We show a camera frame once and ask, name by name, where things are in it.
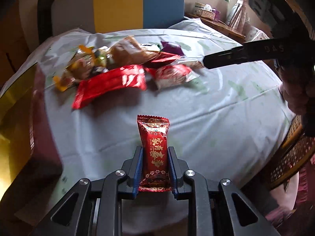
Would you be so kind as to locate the yellow green snack packet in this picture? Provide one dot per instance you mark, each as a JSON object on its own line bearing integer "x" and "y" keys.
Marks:
{"x": 103, "y": 57}

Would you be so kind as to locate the person's right hand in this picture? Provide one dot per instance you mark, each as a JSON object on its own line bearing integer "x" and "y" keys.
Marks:
{"x": 297, "y": 88}

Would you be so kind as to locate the black rolled mat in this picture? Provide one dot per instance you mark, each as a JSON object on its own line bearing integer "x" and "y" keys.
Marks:
{"x": 44, "y": 20}

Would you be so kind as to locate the purple snack packet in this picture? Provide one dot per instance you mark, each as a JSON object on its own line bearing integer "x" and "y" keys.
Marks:
{"x": 171, "y": 47}

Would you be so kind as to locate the white patterned curtain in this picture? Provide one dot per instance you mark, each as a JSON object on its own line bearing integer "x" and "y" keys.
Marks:
{"x": 244, "y": 23}

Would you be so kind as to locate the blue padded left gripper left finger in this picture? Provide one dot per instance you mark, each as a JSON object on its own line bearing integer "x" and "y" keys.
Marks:
{"x": 122, "y": 184}

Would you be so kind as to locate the wooden window sill shelf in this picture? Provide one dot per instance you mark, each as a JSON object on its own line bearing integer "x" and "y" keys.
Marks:
{"x": 220, "y": 27}

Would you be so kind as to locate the dark red packet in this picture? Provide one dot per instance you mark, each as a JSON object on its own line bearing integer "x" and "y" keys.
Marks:
{"x": 162, "y": 59}

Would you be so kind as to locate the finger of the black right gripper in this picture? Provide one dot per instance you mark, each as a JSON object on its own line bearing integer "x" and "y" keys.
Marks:
{"x": 235, "y": 55}

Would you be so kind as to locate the grey yellow blue chair back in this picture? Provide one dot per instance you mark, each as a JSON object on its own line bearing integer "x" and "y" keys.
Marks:
{"x": 115, "y": 15}

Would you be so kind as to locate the brown pastry clear packet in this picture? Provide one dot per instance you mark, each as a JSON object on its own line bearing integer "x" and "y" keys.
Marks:
{"x": 128, "y": 51}

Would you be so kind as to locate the red white round-logo packet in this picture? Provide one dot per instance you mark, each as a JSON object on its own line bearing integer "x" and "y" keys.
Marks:
{"x": 172, "y": 75}

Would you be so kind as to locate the gold metal tin box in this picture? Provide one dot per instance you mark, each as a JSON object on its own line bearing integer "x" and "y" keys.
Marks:
{"x": 29, "y": 157}

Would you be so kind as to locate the small red gold candy packet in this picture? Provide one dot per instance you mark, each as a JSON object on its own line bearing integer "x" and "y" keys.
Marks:
{"x": 153, "y": 132}

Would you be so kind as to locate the long red snack packet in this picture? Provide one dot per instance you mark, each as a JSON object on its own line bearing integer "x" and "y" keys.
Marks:
{"x": 130, "y": 76}

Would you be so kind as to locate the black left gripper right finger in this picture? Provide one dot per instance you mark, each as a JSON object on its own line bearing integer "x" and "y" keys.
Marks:
{"x": 191, "y": 186}

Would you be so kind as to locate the woven rattan chair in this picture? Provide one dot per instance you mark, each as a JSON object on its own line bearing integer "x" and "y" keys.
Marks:
{"x": 295, "y": 151}

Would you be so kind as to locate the yellow clear snack packet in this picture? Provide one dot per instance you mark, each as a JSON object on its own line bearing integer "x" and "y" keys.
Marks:
{"x": 78, "y": 69}

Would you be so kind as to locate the white patterned tablecloth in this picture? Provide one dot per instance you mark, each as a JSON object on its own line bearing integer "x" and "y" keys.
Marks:
{"x": 228, "y": 122}

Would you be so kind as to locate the tissue box on sill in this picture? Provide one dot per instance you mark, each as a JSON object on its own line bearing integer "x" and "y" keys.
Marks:
{"x": 206, "y": 11}

